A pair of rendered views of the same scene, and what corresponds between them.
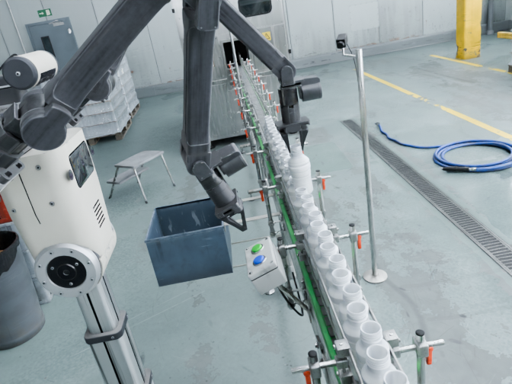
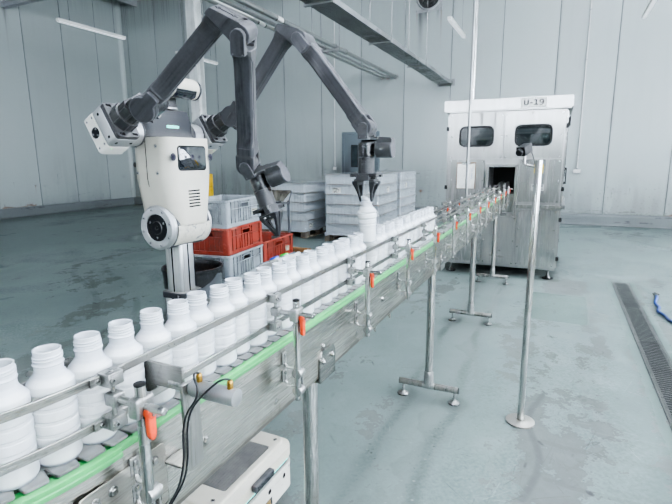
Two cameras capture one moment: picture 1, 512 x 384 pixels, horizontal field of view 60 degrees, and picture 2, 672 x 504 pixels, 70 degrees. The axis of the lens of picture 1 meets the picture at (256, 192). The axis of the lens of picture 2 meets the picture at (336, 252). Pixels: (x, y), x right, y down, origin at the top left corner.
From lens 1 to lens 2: 0.88 m
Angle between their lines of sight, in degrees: 27
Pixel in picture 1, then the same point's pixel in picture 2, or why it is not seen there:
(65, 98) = (157, 90)
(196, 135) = (242, 140)
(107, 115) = not seen: hidden behind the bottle
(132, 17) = (195, 42)
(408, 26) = not seen: outside the picture
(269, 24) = (545, 156)
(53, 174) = (162, 152)
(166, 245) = not seen: hidden behind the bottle
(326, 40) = (652, 201)
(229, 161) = (271, 172)
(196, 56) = (238, 77)
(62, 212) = (161, 181)
